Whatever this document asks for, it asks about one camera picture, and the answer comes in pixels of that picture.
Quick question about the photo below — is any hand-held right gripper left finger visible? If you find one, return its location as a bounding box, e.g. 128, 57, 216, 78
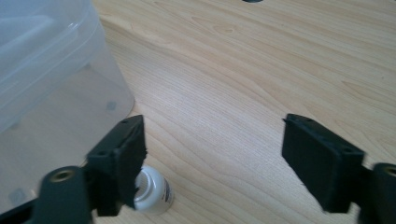
86, 114, 149, 217

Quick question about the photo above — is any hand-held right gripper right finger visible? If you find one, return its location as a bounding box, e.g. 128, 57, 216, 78
281, 113, 365, 215

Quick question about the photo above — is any small white dropper bottle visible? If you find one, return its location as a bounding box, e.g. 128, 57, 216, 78
134, 164, 176, 217

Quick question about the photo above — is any clear plastic storage box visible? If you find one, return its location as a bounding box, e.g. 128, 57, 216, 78
0, 0, 135, 216

